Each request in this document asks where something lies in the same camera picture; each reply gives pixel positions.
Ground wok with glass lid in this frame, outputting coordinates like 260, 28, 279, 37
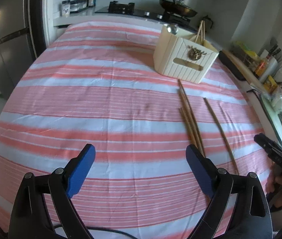
159, 0, 198, 18

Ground grey steel refrigerator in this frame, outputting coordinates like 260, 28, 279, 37
0, 0, 37, 99

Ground wooden chopstick long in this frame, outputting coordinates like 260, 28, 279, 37
201, 20, 205, 45

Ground wooden cutting board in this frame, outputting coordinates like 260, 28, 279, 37
218, 50, 268, 94

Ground white teapot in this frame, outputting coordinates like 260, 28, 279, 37
271, 92, 282, 113

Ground black french press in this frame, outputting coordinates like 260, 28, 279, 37
202, 15, 214, 32

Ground cream plastic utensil holder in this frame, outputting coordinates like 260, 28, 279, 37
153, 25, 219, 84

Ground person's right hand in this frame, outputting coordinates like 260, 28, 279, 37
265, 164, 282, 209

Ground white knife block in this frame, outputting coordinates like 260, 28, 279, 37
259, 44, 281, 83

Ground wire basket yellow items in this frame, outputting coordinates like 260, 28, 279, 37
230, 41, 259, 62

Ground wooden chopstick pair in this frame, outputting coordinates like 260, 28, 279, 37
179, 108, 198, 147
204, 98, 239, 175

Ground steel spoon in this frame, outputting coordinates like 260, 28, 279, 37
166, 24, 178, 35

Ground oil bottle orange label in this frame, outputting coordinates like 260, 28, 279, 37
253, 57, 269, 78

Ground black gas cooktop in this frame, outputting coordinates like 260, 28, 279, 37
95, 1, 191, 27

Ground pink white striped cloth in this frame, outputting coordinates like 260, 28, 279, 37
0, 21, 272, 239

